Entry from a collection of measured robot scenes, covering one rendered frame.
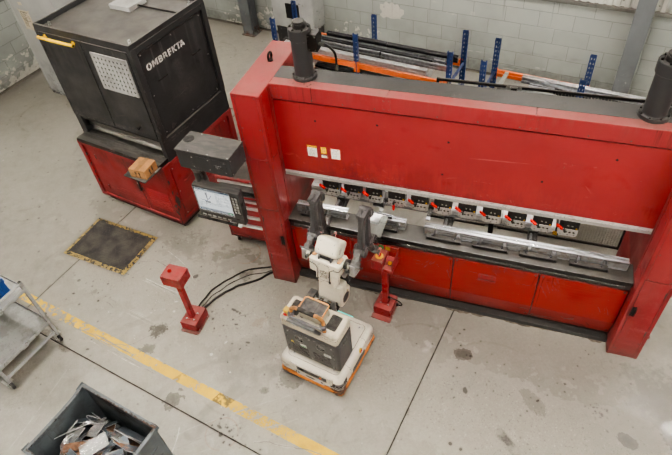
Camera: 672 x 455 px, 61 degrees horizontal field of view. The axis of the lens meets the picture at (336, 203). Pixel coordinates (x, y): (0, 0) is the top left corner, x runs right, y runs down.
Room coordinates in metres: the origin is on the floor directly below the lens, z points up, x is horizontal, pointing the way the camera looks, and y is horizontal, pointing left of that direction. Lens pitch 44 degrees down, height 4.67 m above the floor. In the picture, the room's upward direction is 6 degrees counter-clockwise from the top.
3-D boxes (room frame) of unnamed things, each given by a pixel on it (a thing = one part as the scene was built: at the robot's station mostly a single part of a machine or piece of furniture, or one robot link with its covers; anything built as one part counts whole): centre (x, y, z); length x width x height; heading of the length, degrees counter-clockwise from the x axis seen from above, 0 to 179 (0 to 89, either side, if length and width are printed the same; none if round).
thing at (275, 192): (4.15, 0.45, 1.15); 0.85 x 0.25 x 2.30; 157
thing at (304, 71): (3.94, 0.06, 2.53); 0.33 x 0.25 x 0.47; 67
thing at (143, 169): (4.59, 1.95, 1.04); 0.30 x 0.26 x 0.12; 57
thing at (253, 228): (4.51, 0.87, 0.50); 0.50 x 0.50 x 1.00; 67
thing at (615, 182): (3.36, -0.98, 1.74); 3.00 x 0.08 x 0.80; 67
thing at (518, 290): (3.32, -0.96, 0.42); 3.00 x 0.21 x 0.83; 67
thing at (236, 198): (3.55, 0.96, 1.42); 0.45 x 0.12 x 0.36; 64
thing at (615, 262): (3.13, -1.54, 0.92); 1.67 x 0.06 x 0.10; 67
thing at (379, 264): (3.28, -0.38, 0.75); 0.20 x 0.16 x 0.18; 61
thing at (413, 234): (3.32, -0.96, 0.85); 3.00 x 0.21 x 0.04; 67
